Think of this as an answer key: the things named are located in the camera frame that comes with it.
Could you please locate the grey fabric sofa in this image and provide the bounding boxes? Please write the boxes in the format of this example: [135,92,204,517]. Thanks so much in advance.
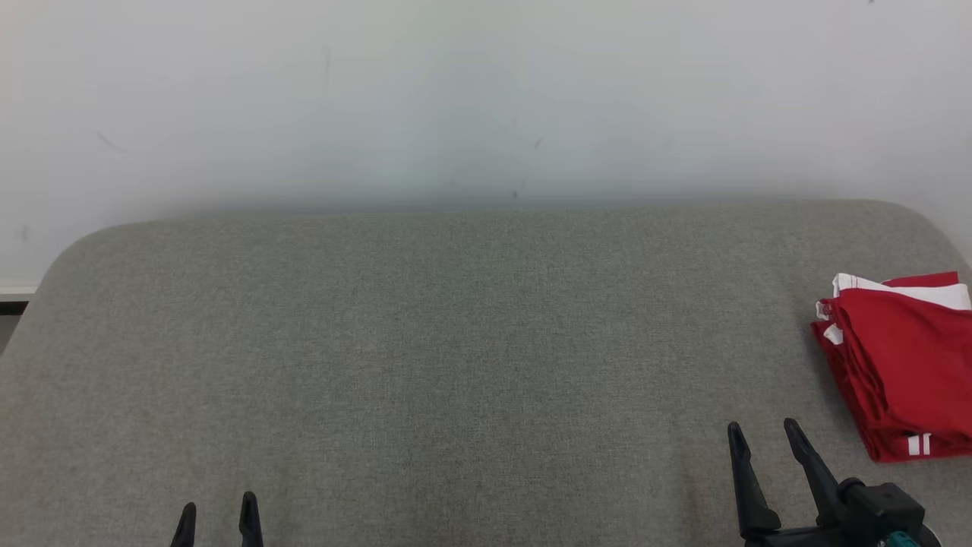
[0,199,972,547]

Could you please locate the red Bulls basketball jersey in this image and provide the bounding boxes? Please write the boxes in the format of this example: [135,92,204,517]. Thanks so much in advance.
[809,319,972,463]

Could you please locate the white wall baseboard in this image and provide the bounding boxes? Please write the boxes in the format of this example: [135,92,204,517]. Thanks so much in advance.
[0,283,40,315]

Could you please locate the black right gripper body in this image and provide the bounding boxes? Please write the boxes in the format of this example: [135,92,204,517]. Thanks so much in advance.
[740,520,944,547]

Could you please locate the red shorts with white stripe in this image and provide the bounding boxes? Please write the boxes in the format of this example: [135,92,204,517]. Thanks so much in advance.
[816,270,972,441]

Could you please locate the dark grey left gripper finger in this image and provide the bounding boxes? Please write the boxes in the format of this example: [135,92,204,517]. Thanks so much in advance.
[169,501,197,547]
[238,491,265,547]

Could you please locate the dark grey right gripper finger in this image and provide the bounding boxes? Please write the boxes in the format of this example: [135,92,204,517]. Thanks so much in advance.
[783,417,842,526]
[727,421,782,539]

